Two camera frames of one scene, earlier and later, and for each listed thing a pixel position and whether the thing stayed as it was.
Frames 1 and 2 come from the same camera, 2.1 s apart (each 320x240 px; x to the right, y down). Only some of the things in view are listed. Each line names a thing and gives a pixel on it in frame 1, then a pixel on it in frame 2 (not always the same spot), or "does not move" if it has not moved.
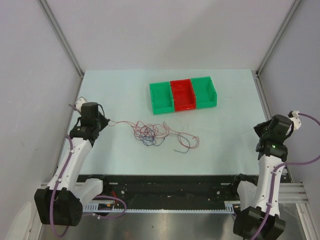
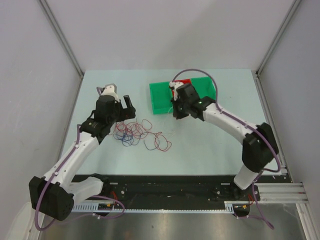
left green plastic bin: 162,97 does not move
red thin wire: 157,131 -> 141,130
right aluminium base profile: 292,193 does not move
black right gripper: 258,128 -> 176,114
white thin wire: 172,130 -> 171,133
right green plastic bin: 206,95 does not move
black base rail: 166,189 does not move
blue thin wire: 150,141 -> 127,139
